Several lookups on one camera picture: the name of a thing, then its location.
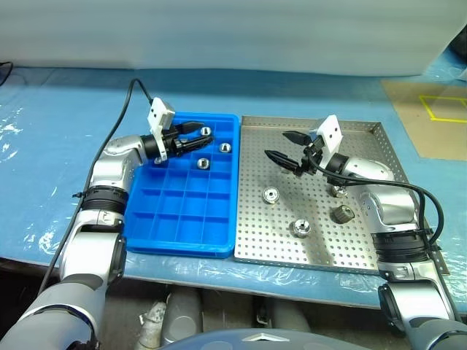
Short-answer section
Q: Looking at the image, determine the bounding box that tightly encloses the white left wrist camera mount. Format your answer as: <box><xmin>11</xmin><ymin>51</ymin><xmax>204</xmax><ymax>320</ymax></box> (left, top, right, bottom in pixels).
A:
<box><xmin>147</xmin><ymin>97</ymin><xmax>177</xmax><ymax>162</ymax></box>

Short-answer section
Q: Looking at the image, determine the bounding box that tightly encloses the thin black background cable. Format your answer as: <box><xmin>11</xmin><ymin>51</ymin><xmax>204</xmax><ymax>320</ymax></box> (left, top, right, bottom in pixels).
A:
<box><xmin>0</xmin><ymin>61</ymin><xmax>14</xmax><ymax>87</ymax></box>

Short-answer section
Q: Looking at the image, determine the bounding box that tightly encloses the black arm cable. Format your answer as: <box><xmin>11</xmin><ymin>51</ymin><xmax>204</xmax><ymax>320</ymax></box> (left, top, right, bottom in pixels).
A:
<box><xmin>301</xmin><ymin>149</ymin><xmax>445</xmax><ymax>256</ymax></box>
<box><xmin>36</xmin><ymin>78</ymin><xmax>154</xmax><ymax>292</ymax></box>

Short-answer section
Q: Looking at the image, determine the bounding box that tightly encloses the blue grey robot torso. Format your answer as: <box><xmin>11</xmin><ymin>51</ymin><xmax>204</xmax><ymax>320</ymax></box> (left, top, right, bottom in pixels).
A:
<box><xmin>156</xmin><ymin>327</ymin><xmax>366</xmax><ymax>350</ymax></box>

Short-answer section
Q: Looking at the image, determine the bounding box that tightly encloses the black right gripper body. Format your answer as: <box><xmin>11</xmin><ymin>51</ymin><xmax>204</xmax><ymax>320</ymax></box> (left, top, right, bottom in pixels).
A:
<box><xmin>294</xmin><ymin>139</ymin><xmax>328</xmax><ymax>178</ymax></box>

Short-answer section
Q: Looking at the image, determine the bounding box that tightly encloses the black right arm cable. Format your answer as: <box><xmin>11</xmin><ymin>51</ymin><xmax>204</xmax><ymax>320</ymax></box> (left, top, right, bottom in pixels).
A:
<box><xmin>301</xmin><ymin>149</ymin><xmax>445</xmax><ymax>256</ymax></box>

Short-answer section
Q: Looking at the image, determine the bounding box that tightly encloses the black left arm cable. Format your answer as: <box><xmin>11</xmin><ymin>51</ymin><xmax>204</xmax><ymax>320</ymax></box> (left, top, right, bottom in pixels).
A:
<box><xmin>36</xmin><ymin>78</ymin><xmax>154</xmax><ymax>292</ymax></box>

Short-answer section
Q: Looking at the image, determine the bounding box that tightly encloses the white dusty rounded object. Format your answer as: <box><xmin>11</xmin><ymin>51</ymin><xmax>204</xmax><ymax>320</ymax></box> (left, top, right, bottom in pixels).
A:
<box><xmin>138</xmin><ymin>300</ymin><xmax>169</xmax><ymax>350</ymax></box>

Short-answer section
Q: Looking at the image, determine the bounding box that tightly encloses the dark grey rounded shape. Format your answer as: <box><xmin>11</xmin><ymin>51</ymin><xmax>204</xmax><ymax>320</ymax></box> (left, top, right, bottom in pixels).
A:
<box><xmin>271</xmin><ymin>298</ymin><xmax>311</xmax><ymax>333</ymax></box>
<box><xmin>160</xmin><ymin>287</ymin><xmax>204</xmax><ymax>346</ymax></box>

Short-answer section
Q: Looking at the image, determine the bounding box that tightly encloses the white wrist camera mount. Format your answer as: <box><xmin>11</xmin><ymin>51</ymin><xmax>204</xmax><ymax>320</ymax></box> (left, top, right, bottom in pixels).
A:
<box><xmin>147</xmin><ymin>97</ymin><xmax>177</xmax><ymax>162</ymax></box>
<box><xmin>309</xmin><ymin>114</ymin><xmax>343</xmax><ymax>172</ymax></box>

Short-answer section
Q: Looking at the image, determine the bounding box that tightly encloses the blue compartment tray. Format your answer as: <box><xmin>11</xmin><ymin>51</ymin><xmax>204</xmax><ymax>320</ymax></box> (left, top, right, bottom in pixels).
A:
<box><xmin>125</xmin><ymin>112</ymin><xmax>241</xmax><ymax>259</ymax></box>

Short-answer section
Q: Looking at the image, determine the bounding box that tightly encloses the white foam backdrop sheet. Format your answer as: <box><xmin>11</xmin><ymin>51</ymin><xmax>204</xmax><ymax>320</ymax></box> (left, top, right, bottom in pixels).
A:
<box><xmin>0</xmin><ymin>0</ymin><xmax>467</xmax><ymax>78</ymax></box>

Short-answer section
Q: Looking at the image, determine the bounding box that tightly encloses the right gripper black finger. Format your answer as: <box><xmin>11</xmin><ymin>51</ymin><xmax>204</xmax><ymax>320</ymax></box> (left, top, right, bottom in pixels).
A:
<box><xmin>282</xmin><ymin>131</ymin><xmax>312</xmax><ymax>146</ymax></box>
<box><xmin>264</xmin><ymin>149</ymin><xmax>299</xmax><ymax>171</ymax></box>

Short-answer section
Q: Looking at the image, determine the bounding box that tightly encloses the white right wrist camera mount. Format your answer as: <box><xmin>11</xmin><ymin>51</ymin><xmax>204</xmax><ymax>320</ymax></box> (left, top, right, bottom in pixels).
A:
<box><xmin>309</xmin><ymin>114</ymin><xmax>343</xmax><ymax>172</ymax></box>

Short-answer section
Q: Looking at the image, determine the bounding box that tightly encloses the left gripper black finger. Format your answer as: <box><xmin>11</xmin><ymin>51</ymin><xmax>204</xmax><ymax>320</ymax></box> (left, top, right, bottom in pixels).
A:
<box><xmin>180</xmin><ymin>136</ymin><xmax>214</xmax><ymax>155</ymax></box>
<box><xmin>180</xmin><ymin>121</ymin><xmax>203</xmax><ymax>136</ymax></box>

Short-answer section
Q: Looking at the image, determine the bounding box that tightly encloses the perforated metal tray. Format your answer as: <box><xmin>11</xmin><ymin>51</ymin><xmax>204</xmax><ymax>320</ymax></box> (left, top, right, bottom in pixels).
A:
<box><xmin>232</xmin><ymin>115</ymin><xmax>448</xmax><ymax>275</ymax></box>

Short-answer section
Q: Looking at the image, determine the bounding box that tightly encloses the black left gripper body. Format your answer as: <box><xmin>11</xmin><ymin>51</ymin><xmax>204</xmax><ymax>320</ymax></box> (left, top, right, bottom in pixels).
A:
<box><xmin>162</xmin><ymin>125</ymin><xmax>191</xmax><ymax>158</ymax></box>

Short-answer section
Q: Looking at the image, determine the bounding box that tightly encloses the brown cardboard sheet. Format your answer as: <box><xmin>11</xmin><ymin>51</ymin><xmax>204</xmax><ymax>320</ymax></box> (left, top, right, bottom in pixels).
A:
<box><xmin>381</xmin><ymin>78</ymin><xmax>467</xmax><ymax>161</ymax></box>

